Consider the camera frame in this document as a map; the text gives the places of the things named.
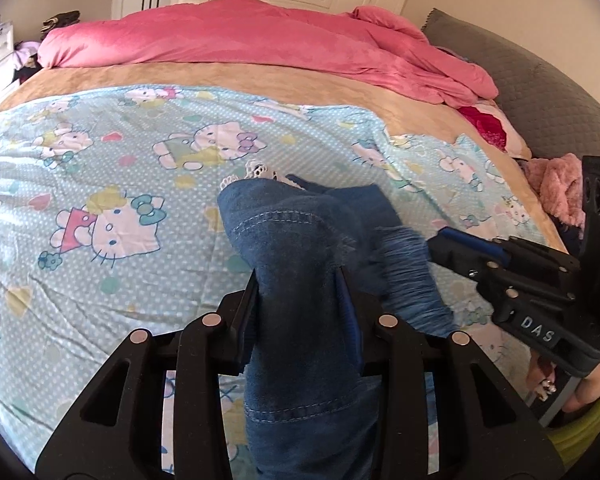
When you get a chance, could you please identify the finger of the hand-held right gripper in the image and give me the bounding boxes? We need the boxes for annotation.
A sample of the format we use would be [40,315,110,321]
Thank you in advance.
[426,235,487,286]
[437,226,511,266]

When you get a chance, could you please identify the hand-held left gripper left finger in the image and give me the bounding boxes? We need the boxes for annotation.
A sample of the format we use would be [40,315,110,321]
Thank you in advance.
[35,269,258,480]

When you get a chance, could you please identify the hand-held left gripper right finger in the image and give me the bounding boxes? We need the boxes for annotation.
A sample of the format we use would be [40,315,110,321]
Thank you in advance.
[336,266,566,480]

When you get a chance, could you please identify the blue denim jeans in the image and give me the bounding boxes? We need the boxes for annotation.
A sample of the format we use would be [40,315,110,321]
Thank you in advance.
[217,160,456,480]

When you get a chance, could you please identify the person's right hand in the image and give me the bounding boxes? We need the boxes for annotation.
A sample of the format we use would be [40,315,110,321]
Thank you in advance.
[527,355,600,413]

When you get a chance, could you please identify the pink fluffy cloth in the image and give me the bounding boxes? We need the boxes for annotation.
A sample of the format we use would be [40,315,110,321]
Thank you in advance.
[525,152,588,228]

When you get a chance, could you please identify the red pillow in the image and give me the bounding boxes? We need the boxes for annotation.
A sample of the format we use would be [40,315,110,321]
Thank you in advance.
[455,102,533,158]

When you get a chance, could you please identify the yellow-green clothing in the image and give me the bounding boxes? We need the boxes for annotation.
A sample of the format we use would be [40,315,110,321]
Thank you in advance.
[547,375,600,456]

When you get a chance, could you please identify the grey quilted headboard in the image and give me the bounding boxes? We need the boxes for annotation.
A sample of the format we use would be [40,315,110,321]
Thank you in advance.
[422,7,600,241]

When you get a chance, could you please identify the light blue cartoon printed blanket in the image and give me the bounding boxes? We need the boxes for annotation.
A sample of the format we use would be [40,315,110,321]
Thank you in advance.
[0,85,556,476]

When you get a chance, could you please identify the tan bed sheet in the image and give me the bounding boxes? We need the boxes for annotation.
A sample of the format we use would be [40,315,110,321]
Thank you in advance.
[0,62,568,256]

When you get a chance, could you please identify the pink duvet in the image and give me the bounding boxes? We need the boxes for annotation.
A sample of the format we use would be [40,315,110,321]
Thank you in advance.
[37,1,500,108]

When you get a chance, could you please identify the purple cloth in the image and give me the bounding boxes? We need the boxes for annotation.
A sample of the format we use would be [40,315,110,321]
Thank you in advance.
[12,40,43,68]

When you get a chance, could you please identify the dark bag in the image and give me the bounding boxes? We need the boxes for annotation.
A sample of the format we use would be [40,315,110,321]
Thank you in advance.
[42,10,81,33]

